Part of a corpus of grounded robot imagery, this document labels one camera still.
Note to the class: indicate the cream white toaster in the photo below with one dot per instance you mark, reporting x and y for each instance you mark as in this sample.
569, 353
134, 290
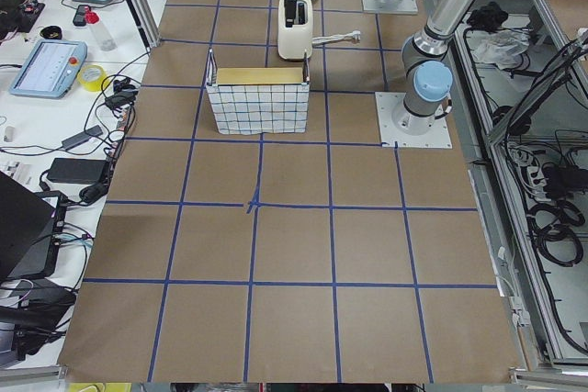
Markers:
295, 43

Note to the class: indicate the light wooden board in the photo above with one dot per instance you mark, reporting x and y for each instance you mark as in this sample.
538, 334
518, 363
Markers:
260, 76

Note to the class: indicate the clear bottle red cap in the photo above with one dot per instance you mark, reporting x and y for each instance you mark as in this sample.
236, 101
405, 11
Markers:
99, 31

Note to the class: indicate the yellow tape roll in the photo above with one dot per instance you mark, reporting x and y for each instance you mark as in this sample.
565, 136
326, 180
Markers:
92, 77

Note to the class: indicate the crumpled white cloth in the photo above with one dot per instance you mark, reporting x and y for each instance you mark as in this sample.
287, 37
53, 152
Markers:
504, 49

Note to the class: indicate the grey usb hub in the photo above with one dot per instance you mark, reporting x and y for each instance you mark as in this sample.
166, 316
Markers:
82, 137

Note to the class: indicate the small black bowl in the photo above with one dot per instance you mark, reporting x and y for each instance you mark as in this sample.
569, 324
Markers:
51, 32

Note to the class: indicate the near blue teach pendant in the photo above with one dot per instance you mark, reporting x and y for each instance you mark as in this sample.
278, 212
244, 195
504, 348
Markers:
50, 69

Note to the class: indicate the black power adapter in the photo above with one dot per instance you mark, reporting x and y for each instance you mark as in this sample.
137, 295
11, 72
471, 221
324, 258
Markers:
76, 171

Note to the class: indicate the black laptop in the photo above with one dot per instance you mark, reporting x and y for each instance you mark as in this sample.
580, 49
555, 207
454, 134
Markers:
30, 225

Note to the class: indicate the wire basket with checkered cloth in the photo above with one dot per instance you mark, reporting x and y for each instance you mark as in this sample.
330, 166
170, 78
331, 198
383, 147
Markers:
257, 109

